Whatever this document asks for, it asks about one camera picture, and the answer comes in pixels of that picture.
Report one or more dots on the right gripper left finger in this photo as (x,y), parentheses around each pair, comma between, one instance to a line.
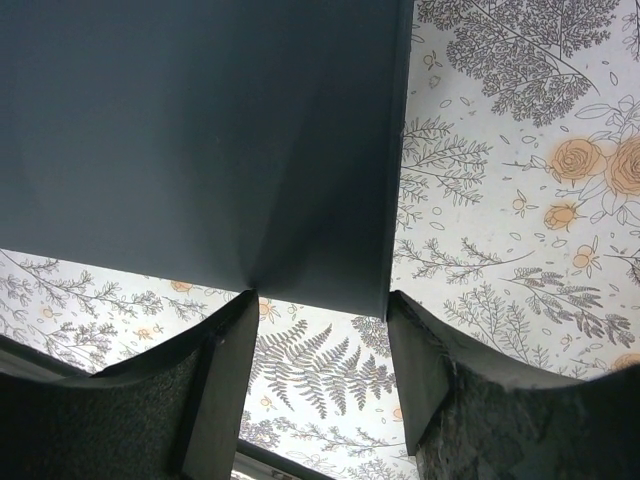
(171,412)

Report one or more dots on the floral table cloth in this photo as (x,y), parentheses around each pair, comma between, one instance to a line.
(517,223)

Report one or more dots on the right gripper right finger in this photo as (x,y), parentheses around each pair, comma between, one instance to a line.
(471,412)

